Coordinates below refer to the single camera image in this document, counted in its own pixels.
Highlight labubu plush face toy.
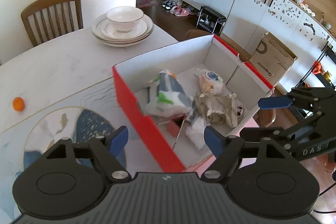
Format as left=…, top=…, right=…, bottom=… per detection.
left=235, top=105, right=246, bottom=124

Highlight clear bubble plastic bag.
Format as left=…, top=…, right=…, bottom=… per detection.
left=186, top=117, right=207, bottom=149

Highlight silver foil wrapper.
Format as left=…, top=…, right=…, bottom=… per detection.
left=194, top=93, right=239, bottom=128

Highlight blueberry pastry clear packet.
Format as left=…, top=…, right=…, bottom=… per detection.
left=194, top=69, right=223, bottom=94

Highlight white blue green snack bag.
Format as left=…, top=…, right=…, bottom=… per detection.
left=145, top=69, right=192, bottom=118

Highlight orange tangerine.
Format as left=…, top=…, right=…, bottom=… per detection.
left=13, top=97, right=25, bottom=112

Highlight red binder clip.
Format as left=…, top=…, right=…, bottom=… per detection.
left=157, top=114, right=187, bottom=149

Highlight red cardboard box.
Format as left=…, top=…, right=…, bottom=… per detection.
left=112, top=35, right=273, bottom=174

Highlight brown cardboard box on floor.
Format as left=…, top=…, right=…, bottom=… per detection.
left=250, top=32, right=297, bottom=86

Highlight black shoe rack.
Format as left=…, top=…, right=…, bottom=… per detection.
left=197, top=6, right=227, bottom=36

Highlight wooden chair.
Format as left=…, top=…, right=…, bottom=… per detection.
left=21, top=0, right=84, bottom=47
left=186, top=29, right=212, bottom=40

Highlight stacked white plates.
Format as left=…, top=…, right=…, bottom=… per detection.
left=91, top=14, right=154, bottom=48

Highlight white bowl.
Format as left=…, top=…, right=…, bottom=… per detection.
left=106, top=6, right=144, bottom=32

